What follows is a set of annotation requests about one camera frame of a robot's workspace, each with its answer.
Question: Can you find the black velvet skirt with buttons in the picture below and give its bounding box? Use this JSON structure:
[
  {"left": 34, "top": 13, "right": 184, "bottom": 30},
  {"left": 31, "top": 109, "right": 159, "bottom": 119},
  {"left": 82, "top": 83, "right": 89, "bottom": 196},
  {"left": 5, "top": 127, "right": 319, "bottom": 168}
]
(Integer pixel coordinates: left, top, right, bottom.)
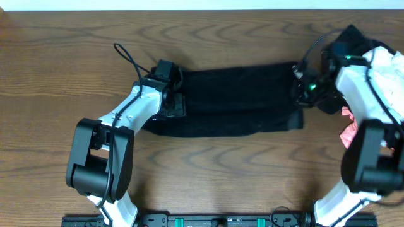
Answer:
[{"left": 143, "top": 62, "right": 304, "bottom": 137}]

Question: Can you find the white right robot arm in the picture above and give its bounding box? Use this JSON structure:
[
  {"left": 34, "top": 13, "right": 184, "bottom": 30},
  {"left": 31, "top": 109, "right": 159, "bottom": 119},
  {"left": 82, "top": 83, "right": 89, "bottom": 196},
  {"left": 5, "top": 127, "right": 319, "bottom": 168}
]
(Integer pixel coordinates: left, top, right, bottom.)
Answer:
[{"left": 293, "top": 45, "right": 403, "bottom": 226}]

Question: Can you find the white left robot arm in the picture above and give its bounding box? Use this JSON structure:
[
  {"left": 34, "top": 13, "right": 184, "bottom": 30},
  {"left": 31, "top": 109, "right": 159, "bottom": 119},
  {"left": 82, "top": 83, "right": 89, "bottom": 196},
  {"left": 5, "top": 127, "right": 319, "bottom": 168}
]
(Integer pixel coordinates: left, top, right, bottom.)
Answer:
[{"left": 66, "top": 70, "right": 184, "bottom": 226}]

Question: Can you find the dark green garment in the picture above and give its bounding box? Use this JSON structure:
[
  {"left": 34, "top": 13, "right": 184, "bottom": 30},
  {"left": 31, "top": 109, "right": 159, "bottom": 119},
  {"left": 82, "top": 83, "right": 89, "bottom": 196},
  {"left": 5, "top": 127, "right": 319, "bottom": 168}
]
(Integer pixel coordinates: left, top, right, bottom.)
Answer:
[{"left": 317, "top": 25, "right": 396, "bottom": 114}]

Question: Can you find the pink garment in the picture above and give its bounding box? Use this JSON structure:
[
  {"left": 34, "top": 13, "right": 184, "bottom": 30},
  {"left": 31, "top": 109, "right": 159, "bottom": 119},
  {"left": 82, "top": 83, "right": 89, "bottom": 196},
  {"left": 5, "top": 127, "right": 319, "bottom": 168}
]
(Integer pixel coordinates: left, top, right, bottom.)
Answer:
[{"left": 340, "top": 106, "right": 358, "bottom": 148}]

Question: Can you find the white garment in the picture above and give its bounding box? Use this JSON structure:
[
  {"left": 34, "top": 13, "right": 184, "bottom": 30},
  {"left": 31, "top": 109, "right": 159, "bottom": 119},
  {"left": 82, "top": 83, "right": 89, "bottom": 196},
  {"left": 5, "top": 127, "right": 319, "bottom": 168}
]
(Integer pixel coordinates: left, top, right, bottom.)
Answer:
[{"left": 362, "top": 46, "right": 403, "bottom": 122}]

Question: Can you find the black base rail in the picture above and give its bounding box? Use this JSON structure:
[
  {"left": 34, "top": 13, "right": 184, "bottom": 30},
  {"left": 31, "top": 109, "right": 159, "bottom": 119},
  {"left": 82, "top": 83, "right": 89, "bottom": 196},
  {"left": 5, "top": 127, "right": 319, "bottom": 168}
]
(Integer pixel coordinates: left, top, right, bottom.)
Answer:
[{"left": 61, "top": 212, "right": 379, "bottom": 227}]

